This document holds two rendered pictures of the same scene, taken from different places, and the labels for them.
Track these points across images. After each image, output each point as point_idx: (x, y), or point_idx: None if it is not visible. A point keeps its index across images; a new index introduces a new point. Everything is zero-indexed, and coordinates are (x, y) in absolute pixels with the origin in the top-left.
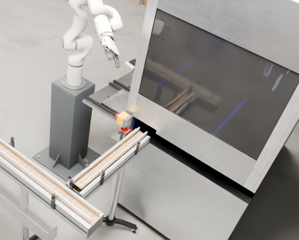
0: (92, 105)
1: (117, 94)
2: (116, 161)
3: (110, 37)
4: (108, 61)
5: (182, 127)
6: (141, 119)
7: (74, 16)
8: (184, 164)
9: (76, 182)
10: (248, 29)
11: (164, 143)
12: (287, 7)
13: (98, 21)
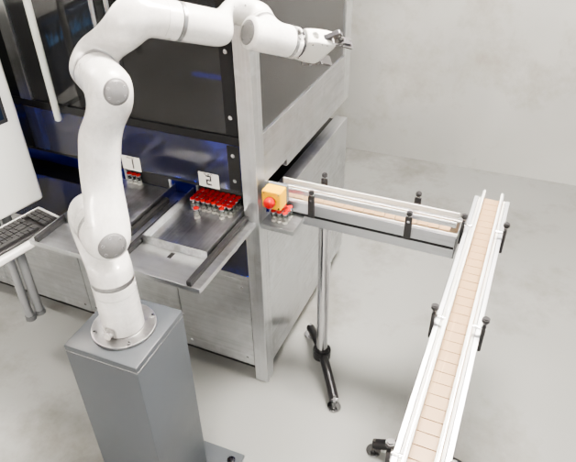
0: (215, 271)
1: (157, 242)
2: (368, 203)
3: None
4: (352, 48)
5: (303, 110)
6: (272, 171)
7: (109, 145)
8: (311, 159)
9: (444, 229)
10: None
11: None
12: None
13: (270, 27)
